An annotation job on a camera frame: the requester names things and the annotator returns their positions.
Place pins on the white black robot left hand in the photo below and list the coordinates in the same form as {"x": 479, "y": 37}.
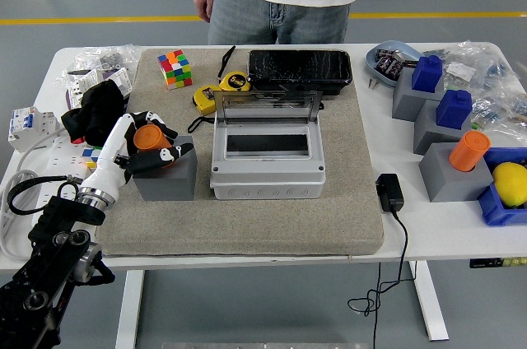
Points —
{"x": 111, "y": 155}

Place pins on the person's right hand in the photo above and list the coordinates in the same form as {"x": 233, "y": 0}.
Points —
{"x": 202, "y": 3}

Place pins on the orange cylinder battery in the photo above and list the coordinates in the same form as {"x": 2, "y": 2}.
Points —
{"x": 469, "y": 151}
{"x": 148, "y": 139}

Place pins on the grey junction box smoked lid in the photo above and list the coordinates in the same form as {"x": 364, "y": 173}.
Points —
{"x": 267, "y": 180}

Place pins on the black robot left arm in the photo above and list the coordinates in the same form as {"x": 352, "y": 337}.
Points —
{"x": 53, "y": 242}

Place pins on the small colourful puzzle cube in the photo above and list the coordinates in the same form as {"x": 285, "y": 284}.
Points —
{"x": 90, "y": 155}

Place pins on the black cloth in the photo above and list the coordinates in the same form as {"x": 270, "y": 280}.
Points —
{"x": 99, "y": 110}

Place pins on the white power strip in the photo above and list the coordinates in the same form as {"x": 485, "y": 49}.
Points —
{"x": 62, "y": 155}

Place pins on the grey holder block round hole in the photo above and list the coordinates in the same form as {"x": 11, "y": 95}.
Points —
{"x": 449, "y": 184}
{"x": 173, "y": 184}

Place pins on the large colourful puzzle cube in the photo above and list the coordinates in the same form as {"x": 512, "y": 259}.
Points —
{"x": 175, "y": 71}

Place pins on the white breaker with purple label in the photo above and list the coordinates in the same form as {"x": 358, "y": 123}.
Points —
{"x": 88, "y": 81}

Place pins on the yellow tape measure 5m label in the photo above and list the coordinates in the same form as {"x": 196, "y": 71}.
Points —
{"x": 234, "y": 81}

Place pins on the white circuit breaker blue switches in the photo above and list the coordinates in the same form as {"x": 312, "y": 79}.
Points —
{"x": 24, "y": 127}

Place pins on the yellow tape measure grey label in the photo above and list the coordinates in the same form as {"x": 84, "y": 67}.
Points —
{"x": 203, "y": 100}

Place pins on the clear bag of screws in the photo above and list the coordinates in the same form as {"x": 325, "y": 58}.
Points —
{"x": 103, "y": 57}

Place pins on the black plastic tray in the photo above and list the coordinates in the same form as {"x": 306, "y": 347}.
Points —
{"x": 300, "y": 67}

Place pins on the grey-brown mat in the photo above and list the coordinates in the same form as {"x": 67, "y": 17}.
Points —
{"x": 247, "y": 225}

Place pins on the white table leg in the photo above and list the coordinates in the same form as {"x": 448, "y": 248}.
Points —
{"x": 129, "y": 308}
{"x": 430, "y": 303}

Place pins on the pale blue dish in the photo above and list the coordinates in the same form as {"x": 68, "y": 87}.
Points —
{"x": 372, "y": 65}

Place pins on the small metal clip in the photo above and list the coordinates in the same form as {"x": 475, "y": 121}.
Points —
{"x": 373, "y": 84}

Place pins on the dark circuit modules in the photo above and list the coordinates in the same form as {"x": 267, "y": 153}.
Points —
{"x": 389, "y": 63}

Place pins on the grey holder block square hole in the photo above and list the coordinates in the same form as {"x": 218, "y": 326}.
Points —
{"x": 428, "y": 137}
{"x": 405, "y": 104}

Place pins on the blue plastic block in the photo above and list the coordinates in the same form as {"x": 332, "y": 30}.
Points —
{"x": 428, "y": 75}
{"x": 453, "y": 112}

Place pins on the black power adapter plug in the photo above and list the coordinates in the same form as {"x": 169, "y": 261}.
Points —
{"x": 390, "y": 194}

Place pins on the clear bags of small parts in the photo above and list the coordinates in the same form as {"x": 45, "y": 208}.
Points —
{"x": 494, "y": 73}

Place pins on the yellow lemon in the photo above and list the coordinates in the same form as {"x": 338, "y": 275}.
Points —
{"x": 512, "y": 184}

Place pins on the blue storage bin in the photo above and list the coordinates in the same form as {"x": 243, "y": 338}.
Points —
{"x": 498, "y": 211}

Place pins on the black table control panel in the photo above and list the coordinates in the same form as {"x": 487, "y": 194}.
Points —
{"x": 483, "y": 263}

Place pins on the black plastic bracket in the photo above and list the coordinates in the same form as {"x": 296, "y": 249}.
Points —
{"x": 298, "y": 89}

